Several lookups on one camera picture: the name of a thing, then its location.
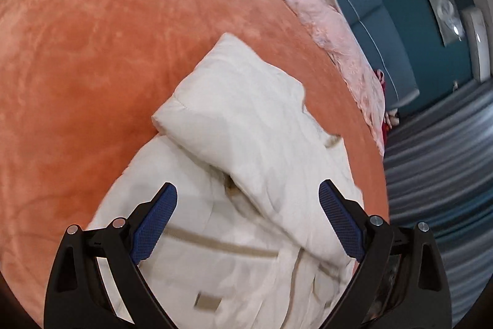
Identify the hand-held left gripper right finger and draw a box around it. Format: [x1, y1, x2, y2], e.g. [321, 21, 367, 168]
[318, 179, 452, 329]

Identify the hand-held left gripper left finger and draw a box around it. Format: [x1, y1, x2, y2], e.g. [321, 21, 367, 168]
[43, 183, 178, 329]

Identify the white padded jacket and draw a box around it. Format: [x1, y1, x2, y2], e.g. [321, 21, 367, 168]
[85, 32, 365, 329]

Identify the grey curtain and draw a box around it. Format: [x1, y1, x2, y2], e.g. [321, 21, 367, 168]
[383, 80, 493, 329]

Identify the red plush toy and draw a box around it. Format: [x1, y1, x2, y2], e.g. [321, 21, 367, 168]
[379, 107, 401, 148]

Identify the orange plush bed blanket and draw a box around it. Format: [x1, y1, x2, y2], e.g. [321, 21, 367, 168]
[0, 0, 388, 329]

